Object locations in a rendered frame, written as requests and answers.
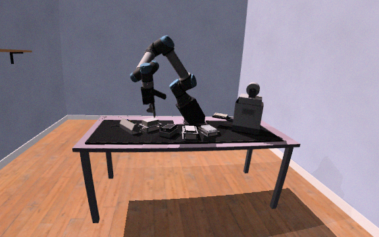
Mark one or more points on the white button panel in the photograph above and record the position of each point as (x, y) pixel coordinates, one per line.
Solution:
(129, 126)

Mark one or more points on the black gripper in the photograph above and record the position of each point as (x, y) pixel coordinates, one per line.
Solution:
(147, 98)

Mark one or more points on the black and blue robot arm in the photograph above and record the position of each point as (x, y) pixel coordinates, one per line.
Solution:
(147, 68)

